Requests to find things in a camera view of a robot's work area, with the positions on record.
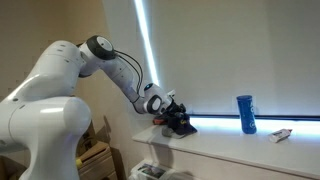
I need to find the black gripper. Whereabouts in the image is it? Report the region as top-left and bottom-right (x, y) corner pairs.
(168, 99), (187, 116)

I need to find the black cap with yellow lettering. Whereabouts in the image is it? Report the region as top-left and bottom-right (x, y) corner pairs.
(162, 112), (198, 136)

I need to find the dark cap with red brim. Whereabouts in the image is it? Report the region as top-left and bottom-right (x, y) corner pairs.
(152, 116), (168, 126)

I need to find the blue tumbler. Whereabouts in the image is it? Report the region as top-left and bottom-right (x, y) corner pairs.
(236, 94), (258, 135)

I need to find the white window blind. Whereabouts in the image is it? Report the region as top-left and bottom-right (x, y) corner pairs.
(143, 0), (320, 118)

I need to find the printed cardboard box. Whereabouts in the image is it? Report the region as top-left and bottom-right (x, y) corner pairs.
(75, 119), (101, 158)

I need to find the light wooden drawer unit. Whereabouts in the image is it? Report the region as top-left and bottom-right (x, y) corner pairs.
(76, 141), (118, 180)

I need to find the white tube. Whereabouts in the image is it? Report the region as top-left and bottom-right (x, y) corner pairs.
(268, 128), (294, 144)

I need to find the dark window frame bar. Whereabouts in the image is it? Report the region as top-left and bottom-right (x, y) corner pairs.
(189, 114), (320, 122)

